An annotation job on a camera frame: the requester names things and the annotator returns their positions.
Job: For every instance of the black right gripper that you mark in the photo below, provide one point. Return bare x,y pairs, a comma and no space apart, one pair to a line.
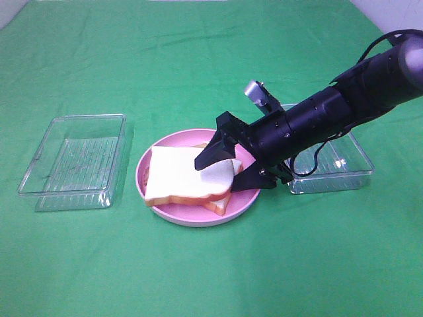
275,137

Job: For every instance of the bread slice from tray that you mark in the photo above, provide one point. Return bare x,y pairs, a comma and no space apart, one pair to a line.
218,203

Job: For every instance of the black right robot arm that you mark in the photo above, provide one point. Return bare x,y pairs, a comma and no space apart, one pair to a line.
366,91

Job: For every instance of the right clear plastic tray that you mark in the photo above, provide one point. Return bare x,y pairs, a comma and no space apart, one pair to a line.
342,165

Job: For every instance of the clear plastic tray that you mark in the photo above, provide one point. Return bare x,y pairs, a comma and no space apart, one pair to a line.
342,165
76,164

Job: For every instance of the left clear plastic tray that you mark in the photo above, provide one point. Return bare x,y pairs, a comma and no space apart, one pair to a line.
76,164

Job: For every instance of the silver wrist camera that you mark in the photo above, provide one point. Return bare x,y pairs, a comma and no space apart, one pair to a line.
261,97

